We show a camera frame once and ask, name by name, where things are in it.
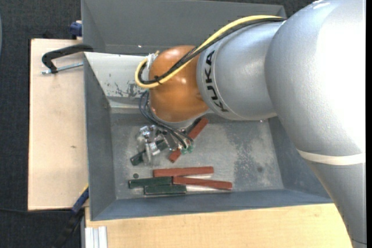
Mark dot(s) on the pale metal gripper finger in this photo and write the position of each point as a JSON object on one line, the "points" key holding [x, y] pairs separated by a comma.
{"points": [[152, 152], [143, 136]]}

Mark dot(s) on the red-brown flat block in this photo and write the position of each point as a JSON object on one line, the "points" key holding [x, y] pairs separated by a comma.
{"points": [[183, 171], [198, 130], [203, 183]]}

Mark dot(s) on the grey metal bin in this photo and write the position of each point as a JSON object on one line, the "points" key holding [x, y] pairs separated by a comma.
{"points": [[232, 154]]}

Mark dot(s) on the pale flat board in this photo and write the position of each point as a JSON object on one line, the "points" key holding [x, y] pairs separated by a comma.
{"points": [[58, 130]]}

